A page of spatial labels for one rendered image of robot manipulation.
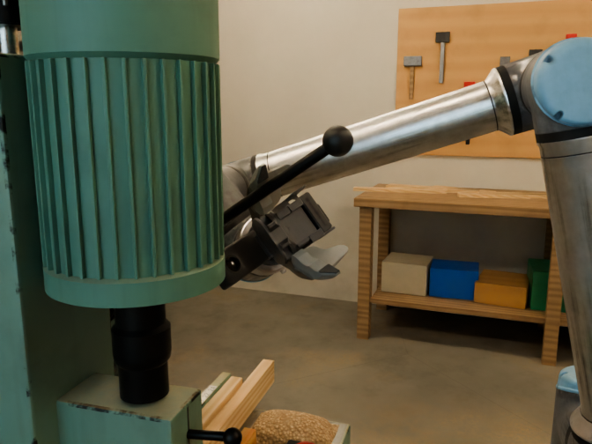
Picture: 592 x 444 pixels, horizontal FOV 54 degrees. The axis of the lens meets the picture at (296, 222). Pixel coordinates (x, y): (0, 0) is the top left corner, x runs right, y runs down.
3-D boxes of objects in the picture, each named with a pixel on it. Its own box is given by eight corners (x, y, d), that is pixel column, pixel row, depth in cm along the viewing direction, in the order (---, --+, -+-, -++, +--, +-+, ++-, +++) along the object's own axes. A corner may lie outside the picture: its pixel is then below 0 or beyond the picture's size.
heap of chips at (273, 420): (325, 457, 79) (326, 439, 79) (240, 442, 83) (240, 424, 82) (339, 425, 87) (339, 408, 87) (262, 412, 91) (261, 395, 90)
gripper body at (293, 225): (305, 181, 76) (282, 202, 87) (252, 216, 73) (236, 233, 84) (338, 228, 76) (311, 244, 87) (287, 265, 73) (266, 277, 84)
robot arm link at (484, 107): (571, 43, 98) (213, 162, 115) (591, 33, 86) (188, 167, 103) (588, 109, 99) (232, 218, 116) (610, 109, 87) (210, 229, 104)
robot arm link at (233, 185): (183, 182, 104) (227, 236, 104) (155, 190, 93) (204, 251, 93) (221, 149, 101) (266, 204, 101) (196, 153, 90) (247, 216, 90)
